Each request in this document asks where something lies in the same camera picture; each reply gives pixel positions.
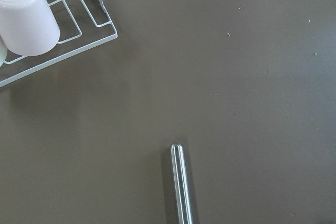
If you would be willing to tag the white wire cup rack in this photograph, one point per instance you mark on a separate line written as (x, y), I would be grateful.
(83, 24)

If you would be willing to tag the steel muddler black tip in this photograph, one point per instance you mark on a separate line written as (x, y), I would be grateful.
(181, 185)

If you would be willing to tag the white cup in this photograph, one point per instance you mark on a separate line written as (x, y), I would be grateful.
(3, 52)

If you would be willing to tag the pink cup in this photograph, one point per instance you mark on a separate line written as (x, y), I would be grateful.
(28, 27)

